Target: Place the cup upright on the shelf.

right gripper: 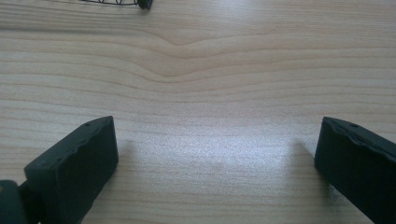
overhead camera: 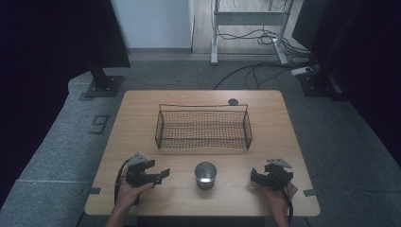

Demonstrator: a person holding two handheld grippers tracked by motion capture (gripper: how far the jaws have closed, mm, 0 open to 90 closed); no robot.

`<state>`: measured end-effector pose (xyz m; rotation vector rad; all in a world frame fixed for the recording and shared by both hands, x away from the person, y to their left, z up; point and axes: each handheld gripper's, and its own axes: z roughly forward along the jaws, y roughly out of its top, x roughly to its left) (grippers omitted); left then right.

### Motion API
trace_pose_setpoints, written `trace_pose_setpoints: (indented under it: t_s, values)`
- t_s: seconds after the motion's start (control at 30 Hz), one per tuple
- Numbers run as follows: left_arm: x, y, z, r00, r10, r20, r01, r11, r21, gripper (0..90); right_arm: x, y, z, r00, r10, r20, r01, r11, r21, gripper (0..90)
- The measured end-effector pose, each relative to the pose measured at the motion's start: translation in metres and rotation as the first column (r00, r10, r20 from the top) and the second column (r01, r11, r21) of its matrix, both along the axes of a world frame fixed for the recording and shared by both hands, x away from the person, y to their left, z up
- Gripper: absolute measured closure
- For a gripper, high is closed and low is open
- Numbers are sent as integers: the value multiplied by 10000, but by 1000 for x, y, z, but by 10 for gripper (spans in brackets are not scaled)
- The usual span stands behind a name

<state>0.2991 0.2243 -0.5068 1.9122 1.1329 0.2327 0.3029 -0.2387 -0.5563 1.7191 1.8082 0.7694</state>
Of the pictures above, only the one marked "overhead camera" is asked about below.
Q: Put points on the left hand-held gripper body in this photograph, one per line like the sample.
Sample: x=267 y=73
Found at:
x=138 y=175

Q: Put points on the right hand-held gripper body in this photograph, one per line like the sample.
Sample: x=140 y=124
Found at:
x=277 y=176

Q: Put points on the person's left hand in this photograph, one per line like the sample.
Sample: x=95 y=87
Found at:
x=130 y=194

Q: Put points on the person's right hand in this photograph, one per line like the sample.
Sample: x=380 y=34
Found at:
x=279 y=200

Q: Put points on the dark tape floor strip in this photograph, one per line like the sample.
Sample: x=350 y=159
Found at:
x=309 y=192

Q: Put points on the metal cup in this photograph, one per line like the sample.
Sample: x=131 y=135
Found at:
x=205 y=176

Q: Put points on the black round table grommet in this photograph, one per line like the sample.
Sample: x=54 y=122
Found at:
x=233 y=101

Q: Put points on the white power strip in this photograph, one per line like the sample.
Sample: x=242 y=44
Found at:
x=301 y=70

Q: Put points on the black curtain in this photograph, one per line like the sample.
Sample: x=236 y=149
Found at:
x=47 y=47
x=362 y=63

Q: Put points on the black stand with base plate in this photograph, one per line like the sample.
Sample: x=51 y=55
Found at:
x=104 y=83
x=318 y=83

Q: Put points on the white metal desk frame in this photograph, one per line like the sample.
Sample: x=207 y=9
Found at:
x=249 y=19

